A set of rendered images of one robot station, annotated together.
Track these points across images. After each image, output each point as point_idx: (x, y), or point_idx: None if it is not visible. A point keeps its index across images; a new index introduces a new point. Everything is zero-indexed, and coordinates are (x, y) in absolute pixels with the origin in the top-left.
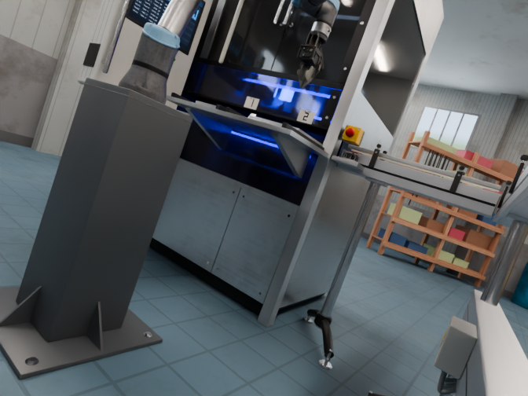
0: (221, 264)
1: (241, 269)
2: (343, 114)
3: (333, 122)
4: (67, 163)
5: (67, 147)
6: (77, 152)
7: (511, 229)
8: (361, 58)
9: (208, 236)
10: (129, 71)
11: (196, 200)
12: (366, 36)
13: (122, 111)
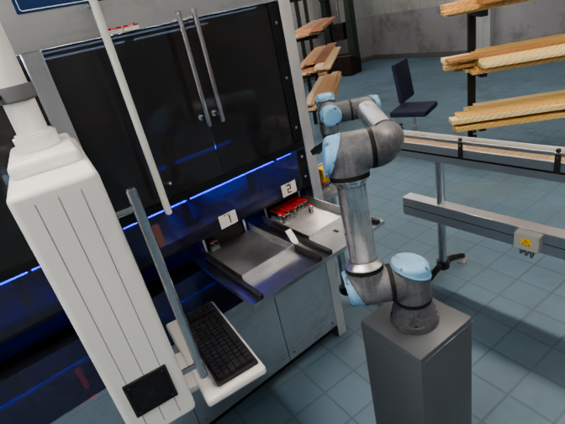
0: (295, 345)
1: (311, 329)
2: (315, 164)
3: (312, 176)
4: (435, 412)
5: (429, 409)
6: (442, 396)
7: (439, 166)
8: (303, 111)
9: (270, 347)
10: (428, 314)
11: None
12: (297, 89)
13: (471, 332)
